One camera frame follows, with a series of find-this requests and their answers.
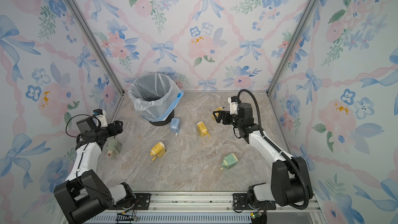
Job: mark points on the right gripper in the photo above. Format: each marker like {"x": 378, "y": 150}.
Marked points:
{"x": 227, "y": 115}

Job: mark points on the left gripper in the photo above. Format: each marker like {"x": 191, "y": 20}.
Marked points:
{"x": 114, "y": 130}

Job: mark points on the green pencil sharpener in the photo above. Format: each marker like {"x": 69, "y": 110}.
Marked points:
{"x": 229, "y": 162}
{"x": 113, "y": 147}

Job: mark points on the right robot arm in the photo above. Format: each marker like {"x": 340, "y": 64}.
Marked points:
{"x": 290, "y": 183}

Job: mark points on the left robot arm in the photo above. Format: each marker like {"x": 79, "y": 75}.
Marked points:
{"x": 84, "y": 195}

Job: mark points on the blue pencil sharpener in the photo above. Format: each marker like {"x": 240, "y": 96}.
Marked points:
{"x": 175, "y": 126}

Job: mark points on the black trash bin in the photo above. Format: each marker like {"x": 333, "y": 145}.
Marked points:
{"x": 164, "y": 122}

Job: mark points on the clear trash bag blue band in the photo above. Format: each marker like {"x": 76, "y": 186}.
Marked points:
{"x": 154, "y": 96}

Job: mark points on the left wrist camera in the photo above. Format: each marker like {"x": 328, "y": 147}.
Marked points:
{"x": 100, "y": 115}

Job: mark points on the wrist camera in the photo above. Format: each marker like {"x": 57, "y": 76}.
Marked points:
{"x": 233, "y": 103}
{"x": 100, "y": 115}

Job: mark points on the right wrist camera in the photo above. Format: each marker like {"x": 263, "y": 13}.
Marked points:
{"x": 233, "y": 103}

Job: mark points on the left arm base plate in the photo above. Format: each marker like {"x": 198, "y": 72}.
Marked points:
{"x": 139, "y": 201}

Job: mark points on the left corner aluminium post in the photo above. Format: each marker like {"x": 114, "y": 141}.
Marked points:
{"x": 89, "y": 35}

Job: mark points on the corner aluminium post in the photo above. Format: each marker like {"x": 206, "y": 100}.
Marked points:
{"x": 89, "y": 35}
{"x": 301, "y": 25}

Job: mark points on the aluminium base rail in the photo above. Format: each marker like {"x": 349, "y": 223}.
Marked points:
{"x": 204, "y": 207}

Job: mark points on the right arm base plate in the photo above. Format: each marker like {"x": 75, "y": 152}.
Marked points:
{"x": 241, "y": 202}

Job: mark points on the right corner aluminium post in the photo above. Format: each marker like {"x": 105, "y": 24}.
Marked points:
{"x": 301, "y": 25}

